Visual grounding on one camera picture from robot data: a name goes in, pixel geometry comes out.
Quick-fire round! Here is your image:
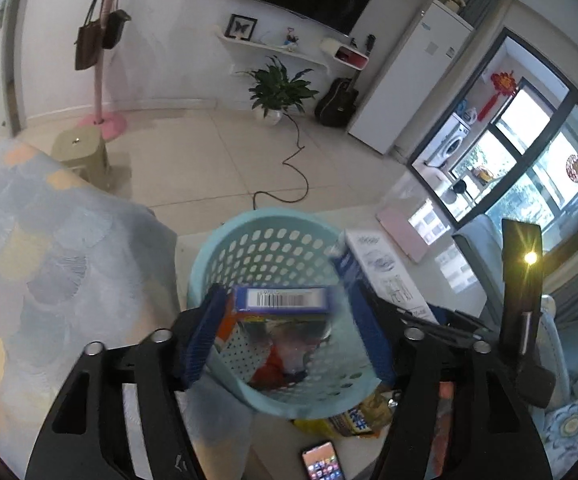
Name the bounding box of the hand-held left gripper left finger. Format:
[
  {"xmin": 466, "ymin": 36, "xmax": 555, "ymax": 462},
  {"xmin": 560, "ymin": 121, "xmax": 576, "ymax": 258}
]
[{"xmin": 24, "ymin": 284, "xmax": 227, "ymax": 480}]

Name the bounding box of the black guitar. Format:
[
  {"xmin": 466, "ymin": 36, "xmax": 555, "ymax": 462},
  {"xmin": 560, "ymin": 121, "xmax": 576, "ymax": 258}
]
[{"xmin": 314, "ymin": 77, "xmax": 360, "ymax": 128}]

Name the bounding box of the red knot ornament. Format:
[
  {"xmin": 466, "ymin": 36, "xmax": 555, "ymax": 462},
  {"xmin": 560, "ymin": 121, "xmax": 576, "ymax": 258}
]
[{"xmin": 479, "ymin": 71, "xmax": 517, "ymax": 121}]

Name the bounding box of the white washing machine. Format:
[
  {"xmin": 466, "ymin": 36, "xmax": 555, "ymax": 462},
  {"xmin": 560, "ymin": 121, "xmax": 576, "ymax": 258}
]
[{"xmin": 426, "ymin": 115, "xmax": 471, "ymax": 168}]

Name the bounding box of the smartphone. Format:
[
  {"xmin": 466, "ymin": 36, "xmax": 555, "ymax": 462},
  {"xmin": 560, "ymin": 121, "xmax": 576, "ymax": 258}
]
[{"xmin": 301, "ymin": 440, "xmax": 346, "ymax": 480}]

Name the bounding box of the pink coat rack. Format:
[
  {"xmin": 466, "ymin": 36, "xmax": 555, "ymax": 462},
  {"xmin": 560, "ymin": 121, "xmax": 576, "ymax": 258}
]
[{"xmin": 76, "ymin": 0, "xmax": 126, "ymax": 143}]

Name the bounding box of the potted green plant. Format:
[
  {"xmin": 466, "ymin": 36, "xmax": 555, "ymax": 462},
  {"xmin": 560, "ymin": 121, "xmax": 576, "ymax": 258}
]
[{"xmin": 236, "ymin": 56, "xmax": 320, "ymax": 125}]

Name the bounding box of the brown hanging bag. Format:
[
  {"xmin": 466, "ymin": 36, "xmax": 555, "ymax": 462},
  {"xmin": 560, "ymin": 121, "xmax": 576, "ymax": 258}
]
[{"xmin": 74, "ymin": 0, "xmax": 104, "ymax": 72}]

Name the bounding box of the orange plastic bag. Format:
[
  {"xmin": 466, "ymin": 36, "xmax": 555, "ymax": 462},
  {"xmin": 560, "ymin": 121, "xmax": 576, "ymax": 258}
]
[{"xmin": 251, "ymin": 340, "xmax": 310, "ymax": 386}]

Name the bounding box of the white blue milk carton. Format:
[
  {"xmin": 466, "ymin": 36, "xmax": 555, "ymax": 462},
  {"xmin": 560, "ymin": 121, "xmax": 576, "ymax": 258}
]
[{"xmin": 331, "ymin": 229, "xmax": 440, "ymax": 326}]

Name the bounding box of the white wall shelf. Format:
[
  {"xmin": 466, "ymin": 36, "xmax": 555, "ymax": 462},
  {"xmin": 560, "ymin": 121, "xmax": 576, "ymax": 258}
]
[{"xmin": 214, "ymin": 30, "xmax": 330, "ymax": 73}]

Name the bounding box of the teal plastic basket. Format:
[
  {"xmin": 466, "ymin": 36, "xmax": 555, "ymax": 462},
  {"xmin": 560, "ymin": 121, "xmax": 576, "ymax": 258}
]
[{"xmin": 187, "ymin": 207, "xmax": 385, "ymax": 418}]

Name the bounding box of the pink flat board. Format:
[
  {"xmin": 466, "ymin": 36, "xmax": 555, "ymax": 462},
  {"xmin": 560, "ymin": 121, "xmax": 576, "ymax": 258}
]
[{"xmin": 375, "ymin": 207, "xmax": 427, "ymax": 263}]

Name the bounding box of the pink white shelf box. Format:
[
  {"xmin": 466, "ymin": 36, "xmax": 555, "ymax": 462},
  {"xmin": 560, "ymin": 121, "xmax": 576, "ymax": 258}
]
[{"xmin": 334, "ymin": 45, "xmax": 372, "ymax": 71}]

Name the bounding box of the blue snack box with barcode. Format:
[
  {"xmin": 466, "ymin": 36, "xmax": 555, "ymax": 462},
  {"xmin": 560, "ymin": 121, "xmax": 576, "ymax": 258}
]
[{"xmin": 225, "ymin": 284, "xmax": 335, "ymax": 343}]

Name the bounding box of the dark hanging bag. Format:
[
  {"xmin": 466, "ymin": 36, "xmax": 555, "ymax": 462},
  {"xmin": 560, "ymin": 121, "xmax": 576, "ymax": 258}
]
[{"xmin": 101, "ymin": 0, "xmax": 132, "ymax": 51}]

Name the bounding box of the floral cushion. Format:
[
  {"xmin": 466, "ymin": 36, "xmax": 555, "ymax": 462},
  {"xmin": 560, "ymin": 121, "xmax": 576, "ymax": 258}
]
[{"xmin": 539, "ymin": 295, "xmax": 578, "ymax": 461}]

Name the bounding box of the black floor cable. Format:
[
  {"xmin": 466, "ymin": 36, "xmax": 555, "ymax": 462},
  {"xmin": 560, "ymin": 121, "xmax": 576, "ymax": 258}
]
[{"xmin": 251, "ymin": 112, "xmax": 310, "ymax": 209}]

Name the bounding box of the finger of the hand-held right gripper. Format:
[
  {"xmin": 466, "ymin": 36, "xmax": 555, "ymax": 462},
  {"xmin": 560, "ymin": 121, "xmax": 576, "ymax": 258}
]
[
  {"xmin": 431, "ymin": 304, "xmax": 495, "ymax": 333},
  {"xmin": 394, "ymin": 310, "xmax": 480, "ymax": 343}
]

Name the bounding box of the black framed glass door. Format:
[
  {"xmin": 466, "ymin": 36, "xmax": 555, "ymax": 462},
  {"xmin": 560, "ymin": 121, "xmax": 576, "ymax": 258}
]
[{"xmin": 409, "ymin": 27, "xmax": 578, "ymax": 251}]

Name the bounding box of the white refrigerator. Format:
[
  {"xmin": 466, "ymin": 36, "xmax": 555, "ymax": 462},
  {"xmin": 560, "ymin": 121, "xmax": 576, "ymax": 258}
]
[{"xmin": 346, "ymin": 0, "xmax": 475, "ymax": 156}]

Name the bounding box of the yellow snack packet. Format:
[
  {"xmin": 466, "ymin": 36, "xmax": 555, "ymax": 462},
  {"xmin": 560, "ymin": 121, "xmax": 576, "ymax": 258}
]
[{"xmin": 291, "ymin": 392, "xmax": 400, "ymax": 438}]

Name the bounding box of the green plastic stool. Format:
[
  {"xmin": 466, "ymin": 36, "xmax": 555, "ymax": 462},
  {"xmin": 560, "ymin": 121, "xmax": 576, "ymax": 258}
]
[{"xmin": 51, "ymin": 127, "xmax": 112, "ymax": 191}]

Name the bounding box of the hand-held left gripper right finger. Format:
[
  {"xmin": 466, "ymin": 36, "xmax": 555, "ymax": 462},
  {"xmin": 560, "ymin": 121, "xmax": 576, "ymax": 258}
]
[{"xmin": 349, "ymin": 282, "xmax": 555, "ymax": 480}]

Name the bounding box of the butterfly picture frame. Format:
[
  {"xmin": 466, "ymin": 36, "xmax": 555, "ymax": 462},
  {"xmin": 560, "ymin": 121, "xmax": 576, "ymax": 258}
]
[{"xmin": 225, "ymin": 13, "xmax": 251, "ymax": 41}]

